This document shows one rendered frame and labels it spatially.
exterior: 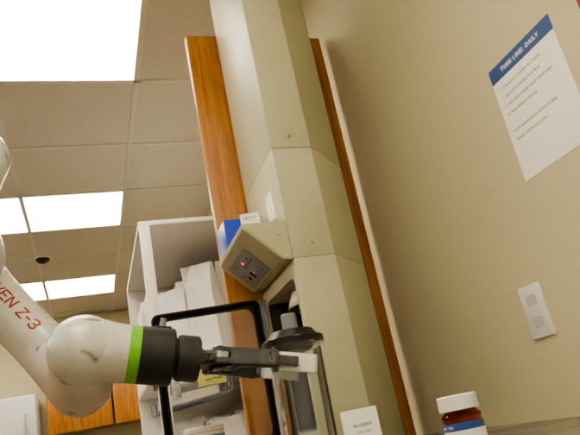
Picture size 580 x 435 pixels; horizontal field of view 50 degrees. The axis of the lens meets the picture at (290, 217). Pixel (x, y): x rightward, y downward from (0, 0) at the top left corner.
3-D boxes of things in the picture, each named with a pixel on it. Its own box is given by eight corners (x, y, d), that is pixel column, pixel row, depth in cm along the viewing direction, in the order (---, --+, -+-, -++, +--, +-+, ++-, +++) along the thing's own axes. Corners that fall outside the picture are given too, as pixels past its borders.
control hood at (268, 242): (261, 293, 179) (255, 260, 182) (293, 257, 150) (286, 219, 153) (223, 297, 175) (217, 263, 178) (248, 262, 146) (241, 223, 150)
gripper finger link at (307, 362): (275, 351, 101) (277, 350, 101) (316, 355, 103) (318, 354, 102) (275, 370, 100) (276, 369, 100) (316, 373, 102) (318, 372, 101)
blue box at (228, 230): (255, 258, 180) (249, 229, 183) (262, 247, 171) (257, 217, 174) (221, 261, 177) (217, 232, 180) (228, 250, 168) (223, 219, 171)
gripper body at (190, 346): (180, 329, 98) (237, 334, 101) (173, 339, 106) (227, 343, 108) (175, 377, 95) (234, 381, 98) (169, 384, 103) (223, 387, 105)
